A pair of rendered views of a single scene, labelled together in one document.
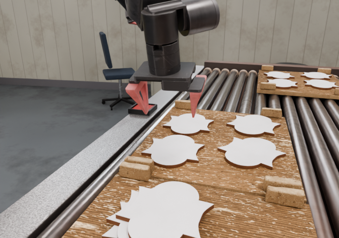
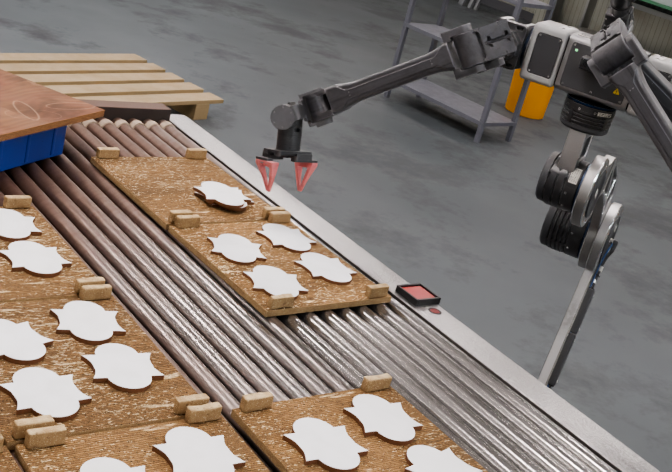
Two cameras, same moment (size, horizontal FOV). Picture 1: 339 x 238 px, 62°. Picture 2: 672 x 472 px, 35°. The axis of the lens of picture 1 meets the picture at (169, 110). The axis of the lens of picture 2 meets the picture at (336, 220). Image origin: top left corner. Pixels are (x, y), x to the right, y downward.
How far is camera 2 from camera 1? 279 cm
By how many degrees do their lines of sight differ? 110
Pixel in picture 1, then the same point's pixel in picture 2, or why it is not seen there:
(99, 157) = (329, 237)
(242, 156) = (234, 240)
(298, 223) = (163, 213)
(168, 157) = (276, 228)
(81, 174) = (311, 224)
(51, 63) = not seen: outside the picture
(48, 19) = not seen: outside the picture
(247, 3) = not seen: outside the picture
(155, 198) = (234, 195)
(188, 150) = (275, 237)
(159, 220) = (217, 188)
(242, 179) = (215, 229)
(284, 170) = (199, 242)
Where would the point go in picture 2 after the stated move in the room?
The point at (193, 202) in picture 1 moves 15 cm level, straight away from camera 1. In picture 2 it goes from (215, 197) to (256, 222)
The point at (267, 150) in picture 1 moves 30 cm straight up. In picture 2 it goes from (226, 250) to (255, 124)
